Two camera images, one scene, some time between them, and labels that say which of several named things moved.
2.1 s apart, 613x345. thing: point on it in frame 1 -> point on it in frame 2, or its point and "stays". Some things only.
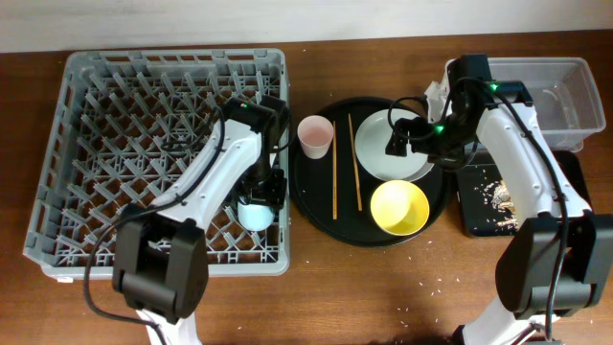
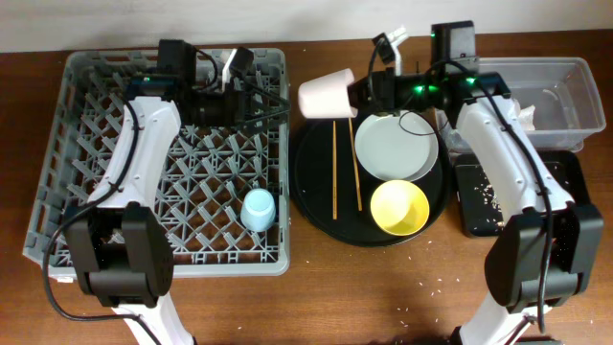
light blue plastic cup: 255,217 stays
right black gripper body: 425,135 -> 411,91
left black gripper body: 266,185 -> 219,109
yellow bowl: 399,207 stays
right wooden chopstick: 358,186 stays
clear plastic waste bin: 565,102 stays
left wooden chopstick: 334,172 stays
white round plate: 372,138 stays
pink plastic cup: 316,133 -> 327,97
